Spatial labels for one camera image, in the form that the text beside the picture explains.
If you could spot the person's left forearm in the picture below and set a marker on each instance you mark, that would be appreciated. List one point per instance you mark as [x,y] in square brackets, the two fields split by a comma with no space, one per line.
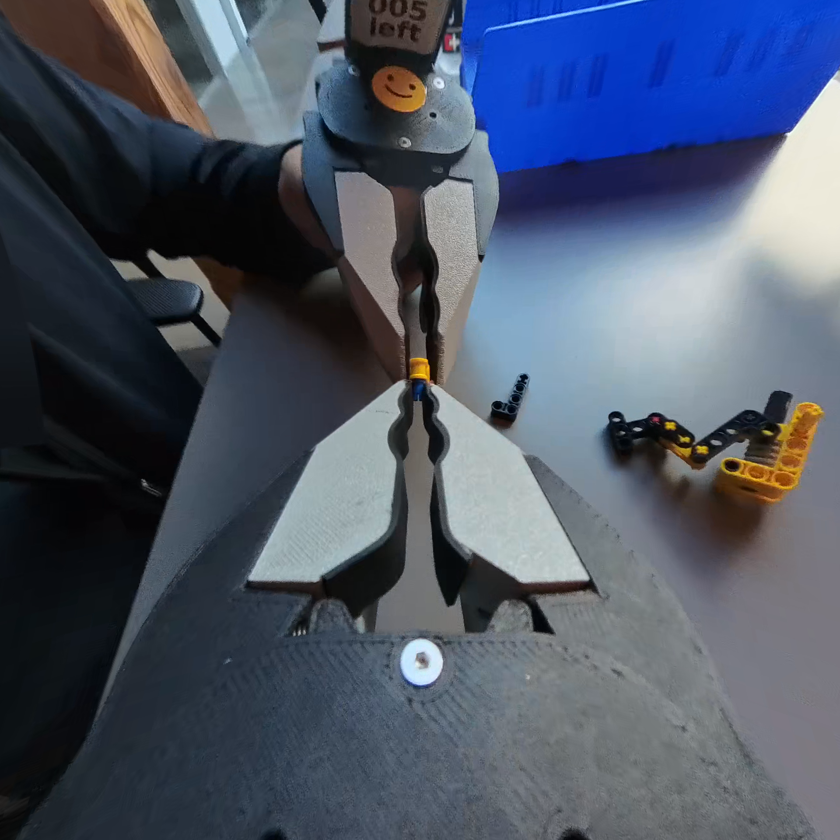
[164,184]

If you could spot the person's left hand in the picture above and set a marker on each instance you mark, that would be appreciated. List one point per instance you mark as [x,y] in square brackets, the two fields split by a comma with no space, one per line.
[298,203]

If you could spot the yellow and black lego assembly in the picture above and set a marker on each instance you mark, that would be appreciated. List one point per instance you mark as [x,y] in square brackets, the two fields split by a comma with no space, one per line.
[754,476]

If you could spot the blue storage bin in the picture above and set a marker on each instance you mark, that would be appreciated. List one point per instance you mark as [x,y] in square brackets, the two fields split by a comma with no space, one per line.
[656,85]

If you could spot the black mesh chair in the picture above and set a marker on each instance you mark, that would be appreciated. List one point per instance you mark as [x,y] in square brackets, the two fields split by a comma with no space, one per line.
[170,298]

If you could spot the black and white cardboard box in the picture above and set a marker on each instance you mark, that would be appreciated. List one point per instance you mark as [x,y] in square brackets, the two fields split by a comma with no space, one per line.
[451,39]

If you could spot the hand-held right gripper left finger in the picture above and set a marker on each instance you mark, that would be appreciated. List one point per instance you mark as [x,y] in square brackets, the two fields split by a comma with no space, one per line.
[334,505]

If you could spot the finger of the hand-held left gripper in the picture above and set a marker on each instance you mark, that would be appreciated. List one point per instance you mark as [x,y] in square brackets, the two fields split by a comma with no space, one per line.
[367,249]
[453,249]

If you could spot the yellow lego connector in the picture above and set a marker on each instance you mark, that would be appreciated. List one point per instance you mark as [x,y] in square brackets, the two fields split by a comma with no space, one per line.
[418,369]

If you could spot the black angled lego beam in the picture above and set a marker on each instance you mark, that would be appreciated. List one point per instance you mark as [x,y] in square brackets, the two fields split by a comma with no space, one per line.
[508,407]

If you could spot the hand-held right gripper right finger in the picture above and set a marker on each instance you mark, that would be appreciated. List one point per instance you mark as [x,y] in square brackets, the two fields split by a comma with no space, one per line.
[505,512]

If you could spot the wooden partition frame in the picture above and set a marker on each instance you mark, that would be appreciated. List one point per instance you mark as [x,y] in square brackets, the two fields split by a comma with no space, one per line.
[131,59]

